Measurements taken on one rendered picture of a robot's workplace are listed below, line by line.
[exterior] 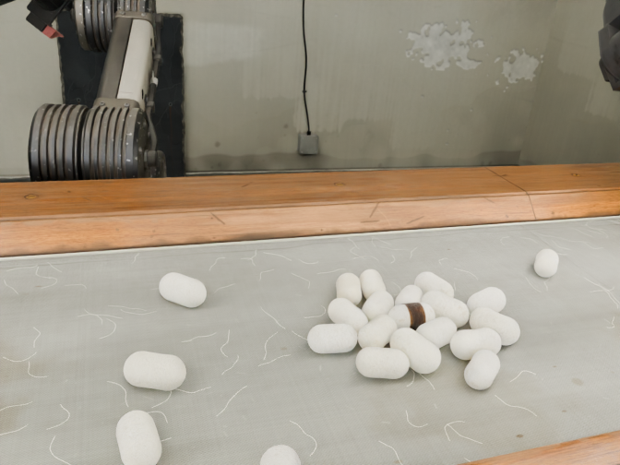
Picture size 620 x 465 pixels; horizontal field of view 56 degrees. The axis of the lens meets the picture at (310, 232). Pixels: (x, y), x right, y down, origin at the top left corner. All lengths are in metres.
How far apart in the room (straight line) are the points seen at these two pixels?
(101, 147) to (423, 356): 0.49
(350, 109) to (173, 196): 2.09
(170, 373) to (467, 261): 0.31
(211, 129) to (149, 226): 1.98
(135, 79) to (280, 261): 0.40
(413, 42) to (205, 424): 2.42
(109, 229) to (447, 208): 0.34
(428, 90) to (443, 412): 2.44
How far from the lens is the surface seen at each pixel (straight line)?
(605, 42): 0.82
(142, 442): 0.32
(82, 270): 0.51
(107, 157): 0.74
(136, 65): 0.86
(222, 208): 0.56
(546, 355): 0.46
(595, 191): 0.76
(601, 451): 0.36
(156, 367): 0.36
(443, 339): 0.42
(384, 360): 0.38
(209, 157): 2.54
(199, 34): 2.43
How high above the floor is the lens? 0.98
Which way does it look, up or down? 25 degrees down
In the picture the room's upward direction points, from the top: 5 degrees clockwise
